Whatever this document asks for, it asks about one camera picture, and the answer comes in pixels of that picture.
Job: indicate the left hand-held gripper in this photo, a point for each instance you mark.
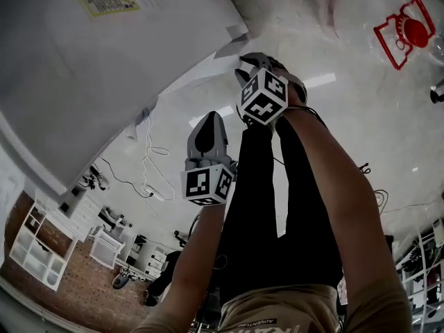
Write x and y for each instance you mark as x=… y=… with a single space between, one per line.
x=204 y=184

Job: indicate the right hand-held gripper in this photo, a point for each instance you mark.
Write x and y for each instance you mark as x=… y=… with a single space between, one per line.
x=265 y=97

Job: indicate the person's beige t-shirt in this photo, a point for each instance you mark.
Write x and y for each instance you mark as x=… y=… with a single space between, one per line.
x=277 y=311

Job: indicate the person's left forearm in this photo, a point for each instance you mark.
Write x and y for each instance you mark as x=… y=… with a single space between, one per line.
x=194 y=255

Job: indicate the person's right forearm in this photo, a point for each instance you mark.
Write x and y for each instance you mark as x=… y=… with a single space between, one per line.
x=329 y=203

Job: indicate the white power strip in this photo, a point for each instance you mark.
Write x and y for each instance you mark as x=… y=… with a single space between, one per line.
x=154 y=194

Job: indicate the white desk with drawers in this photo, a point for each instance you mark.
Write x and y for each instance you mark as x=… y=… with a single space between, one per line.
x=83 y=217

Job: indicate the white shelf unit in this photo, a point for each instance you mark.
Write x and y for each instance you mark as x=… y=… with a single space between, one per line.
x=34 y=252

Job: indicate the person's black trousers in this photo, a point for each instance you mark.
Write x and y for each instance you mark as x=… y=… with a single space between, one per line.
x=256 y=203

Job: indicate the person's right hand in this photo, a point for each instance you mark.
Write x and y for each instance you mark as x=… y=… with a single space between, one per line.
x=296 y=90

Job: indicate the small white chair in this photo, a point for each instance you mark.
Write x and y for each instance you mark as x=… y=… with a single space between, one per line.
x=104 y=248

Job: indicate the white appliance box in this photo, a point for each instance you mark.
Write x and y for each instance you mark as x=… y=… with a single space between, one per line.
x=104 y=64

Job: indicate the white metal shelving rack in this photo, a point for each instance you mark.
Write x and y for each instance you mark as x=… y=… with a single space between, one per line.
x=421 y=255

